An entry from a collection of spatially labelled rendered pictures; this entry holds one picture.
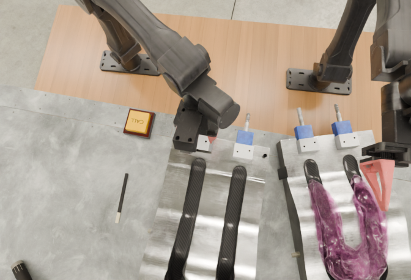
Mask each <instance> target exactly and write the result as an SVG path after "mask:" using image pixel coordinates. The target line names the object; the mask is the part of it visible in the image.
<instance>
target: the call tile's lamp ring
mask: <svg viewBox="0 0 411 280"><path fill-rule="evenodd" d="M130 110H132V111H139V112H145V113H149V114H151V118H150V123H149V127H148V131H147V134H140V133H134V132H130V131H126V129H125V127H126V124H127V120H128V117H129V113H130ZM153 117H154V112H148V111H142V110H137V109H131V108H130V109H129V112H128V116H127V120H126V123H125V127H124V131H123V133H128V134H133V135H138V136H144V137H149V132H150V128H151V125H152V120H153Z"/></svg>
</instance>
